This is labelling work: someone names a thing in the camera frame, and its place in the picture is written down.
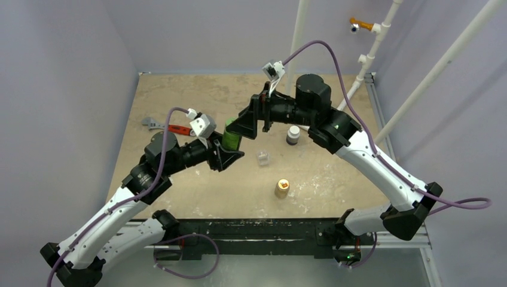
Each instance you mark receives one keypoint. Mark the clear plastic pill organizer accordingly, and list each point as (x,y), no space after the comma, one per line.
(263,158)

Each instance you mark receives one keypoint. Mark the green pill bottle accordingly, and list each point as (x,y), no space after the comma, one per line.
(230,141)

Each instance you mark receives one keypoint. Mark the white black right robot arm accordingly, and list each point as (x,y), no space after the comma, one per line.
(410,199)

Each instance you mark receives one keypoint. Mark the amber pill bottle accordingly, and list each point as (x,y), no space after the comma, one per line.
(282,188)

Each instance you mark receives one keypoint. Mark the white PVC pipe frame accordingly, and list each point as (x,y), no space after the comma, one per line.
(465,105)

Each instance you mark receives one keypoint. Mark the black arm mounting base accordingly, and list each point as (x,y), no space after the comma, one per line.
(321,238)

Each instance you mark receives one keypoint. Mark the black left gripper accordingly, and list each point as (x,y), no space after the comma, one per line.
(222,158)

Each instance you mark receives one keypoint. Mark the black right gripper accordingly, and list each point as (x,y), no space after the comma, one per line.
(265,113)

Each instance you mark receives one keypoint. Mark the aluminium extrusion frame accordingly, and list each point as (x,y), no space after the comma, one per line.
(82,258)

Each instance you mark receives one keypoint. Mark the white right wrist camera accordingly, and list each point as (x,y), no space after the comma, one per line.
(274,71)

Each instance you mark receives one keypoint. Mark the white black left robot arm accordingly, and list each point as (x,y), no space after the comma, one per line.
(82,258)

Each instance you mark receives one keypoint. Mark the white capped dark pill bottle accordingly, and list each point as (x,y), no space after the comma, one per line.
(293,135)

